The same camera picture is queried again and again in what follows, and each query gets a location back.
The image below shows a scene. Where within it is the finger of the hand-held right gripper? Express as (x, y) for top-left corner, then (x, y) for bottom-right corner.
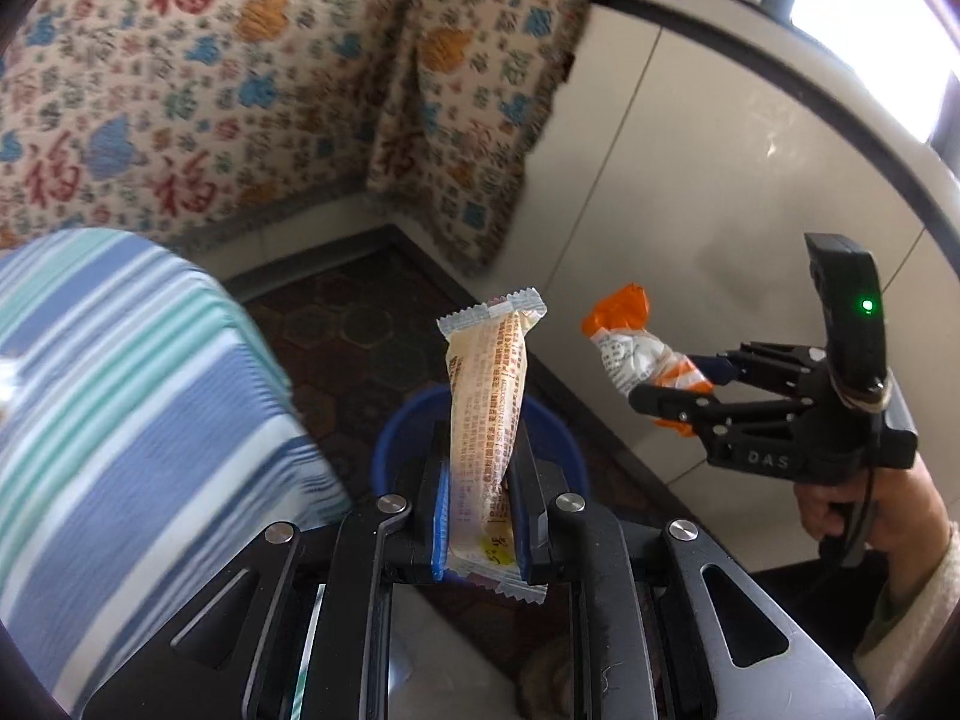
(690, 341), (827, 385)
(628, 366), (827, 460)

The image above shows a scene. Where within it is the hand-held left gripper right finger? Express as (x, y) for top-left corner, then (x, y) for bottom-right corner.
(510, 427), (875, 720)

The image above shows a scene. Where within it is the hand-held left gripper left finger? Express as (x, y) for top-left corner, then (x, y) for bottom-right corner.
(79, 420), (452, 720)

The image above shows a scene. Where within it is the orange white snack wrapper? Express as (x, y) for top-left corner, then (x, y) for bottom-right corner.
(581, 283), (717, 440)

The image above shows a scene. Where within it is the blue plastic bin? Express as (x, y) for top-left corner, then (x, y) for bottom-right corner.
(371, 384), (588, 511)

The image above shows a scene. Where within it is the beige snack wrapper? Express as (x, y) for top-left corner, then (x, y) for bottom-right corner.
(437, 286), (548, 605)

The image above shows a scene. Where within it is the person's right forearm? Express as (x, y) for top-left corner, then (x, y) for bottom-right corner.
(851, 521), (960, 713)

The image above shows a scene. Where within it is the person's right hand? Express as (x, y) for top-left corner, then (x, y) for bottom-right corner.
(793, 457), (950, 578)

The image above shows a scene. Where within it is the blue striped tablecloth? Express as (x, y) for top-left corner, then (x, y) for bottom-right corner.
(0, 229), (353, 706)

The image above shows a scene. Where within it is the printed armrest cloth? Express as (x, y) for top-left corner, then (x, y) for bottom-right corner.
(366, 0), (597, 275)

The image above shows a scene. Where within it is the printed sofa blanket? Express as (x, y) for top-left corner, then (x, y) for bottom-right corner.
(0, 0), (421, 256)

